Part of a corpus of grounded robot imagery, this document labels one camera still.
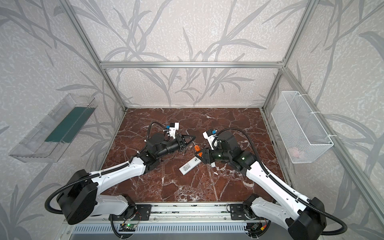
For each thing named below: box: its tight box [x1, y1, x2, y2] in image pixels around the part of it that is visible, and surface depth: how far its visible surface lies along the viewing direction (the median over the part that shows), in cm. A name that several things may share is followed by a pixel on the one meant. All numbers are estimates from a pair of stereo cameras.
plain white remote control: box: [178, 156, 202, 176], surface depth 90 cm
